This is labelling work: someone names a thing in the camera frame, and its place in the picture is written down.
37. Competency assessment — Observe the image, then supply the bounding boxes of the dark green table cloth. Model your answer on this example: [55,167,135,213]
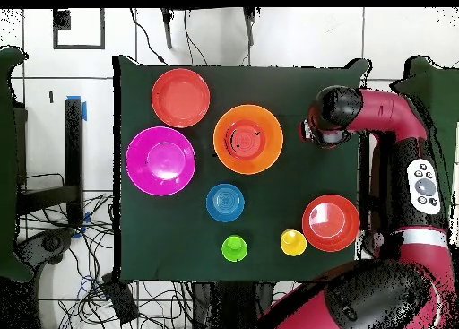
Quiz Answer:
[112,55,372,284]

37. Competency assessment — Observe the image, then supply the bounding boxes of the black post with blue tape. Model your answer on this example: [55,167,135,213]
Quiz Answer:
[65,96,88,228]

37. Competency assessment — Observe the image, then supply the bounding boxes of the large red bowl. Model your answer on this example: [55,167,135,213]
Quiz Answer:
[151,67,212,129]
[301,194,361,254]

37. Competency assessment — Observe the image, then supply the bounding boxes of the black round device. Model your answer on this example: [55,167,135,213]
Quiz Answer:
[359,229,386,258]
[15,227,74,269]

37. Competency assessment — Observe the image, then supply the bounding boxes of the large orange bowl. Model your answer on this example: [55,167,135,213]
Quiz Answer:
[212,104,284,176]

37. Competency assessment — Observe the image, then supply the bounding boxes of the green cloth covered table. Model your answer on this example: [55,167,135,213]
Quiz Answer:
[390,56,459,237]
[0,46,35,283]

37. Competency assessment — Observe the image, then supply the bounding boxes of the blue bowl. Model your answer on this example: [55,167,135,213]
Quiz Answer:
[204,183,246,223]

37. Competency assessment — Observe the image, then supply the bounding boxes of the black cable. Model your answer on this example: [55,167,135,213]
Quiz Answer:
[129,8,168,65]

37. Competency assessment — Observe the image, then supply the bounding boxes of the tangle of black cables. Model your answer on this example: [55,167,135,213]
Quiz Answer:
[17,192,195,329]

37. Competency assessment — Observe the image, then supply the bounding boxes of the large pink bowl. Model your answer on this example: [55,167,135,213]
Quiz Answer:
[125,126,197,197]

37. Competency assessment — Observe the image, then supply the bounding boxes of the black table base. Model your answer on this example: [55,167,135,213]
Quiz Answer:
[189,281,273,329]

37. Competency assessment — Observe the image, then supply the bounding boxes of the black square frame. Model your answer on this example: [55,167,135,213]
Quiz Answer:
[52,8,106,51]

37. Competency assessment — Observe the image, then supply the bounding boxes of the yellow cup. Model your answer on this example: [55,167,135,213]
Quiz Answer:
[280,229,308,257]

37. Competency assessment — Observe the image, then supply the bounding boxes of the black stand leg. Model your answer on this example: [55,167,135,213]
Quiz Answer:
[242,7,256,48]
[160,8,174,50]

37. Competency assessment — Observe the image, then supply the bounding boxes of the green cup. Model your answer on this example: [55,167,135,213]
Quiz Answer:
[221,234,249,263]

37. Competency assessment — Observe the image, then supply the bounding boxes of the black upright bar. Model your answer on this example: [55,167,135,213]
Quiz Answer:
[359,133,370,233]

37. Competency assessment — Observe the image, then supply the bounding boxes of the black power strip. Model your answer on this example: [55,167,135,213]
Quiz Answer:
[100,272,140,325]

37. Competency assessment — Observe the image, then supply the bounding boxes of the small red bowl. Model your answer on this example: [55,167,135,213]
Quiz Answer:
[223,119,267,161]

